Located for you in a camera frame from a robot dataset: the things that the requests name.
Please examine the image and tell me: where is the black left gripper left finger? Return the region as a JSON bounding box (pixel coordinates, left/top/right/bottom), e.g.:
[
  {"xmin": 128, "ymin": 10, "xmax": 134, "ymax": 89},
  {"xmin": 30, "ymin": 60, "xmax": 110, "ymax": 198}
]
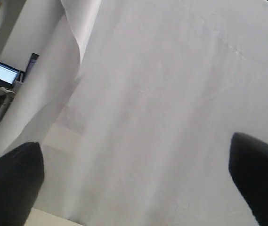
[{"xmin": 0, "ymin": 142, "xmax": 45, "ymax": 226}]

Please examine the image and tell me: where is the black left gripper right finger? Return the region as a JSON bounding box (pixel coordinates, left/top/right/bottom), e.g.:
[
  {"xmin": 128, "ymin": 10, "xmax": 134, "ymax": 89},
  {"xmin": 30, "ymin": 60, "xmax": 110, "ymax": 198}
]
[{"xmin": 228, "ymin": 132, "xmax": 268, "ymax": 226}]

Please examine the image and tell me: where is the laptop with lit screen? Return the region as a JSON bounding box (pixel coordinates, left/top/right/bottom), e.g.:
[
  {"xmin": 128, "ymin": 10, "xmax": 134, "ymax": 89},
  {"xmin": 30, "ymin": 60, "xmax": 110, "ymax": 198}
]
[{"xmin": 0, "ymin": 62, "xmax": 20, "ymax": 89}]

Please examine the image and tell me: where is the white backdrop curtain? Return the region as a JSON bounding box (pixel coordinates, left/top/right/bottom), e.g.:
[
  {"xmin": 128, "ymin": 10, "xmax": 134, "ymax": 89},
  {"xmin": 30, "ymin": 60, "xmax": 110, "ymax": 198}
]
[{"xmin": 0, "ymin": 0, "xmax": 268, "ymax": 226}]

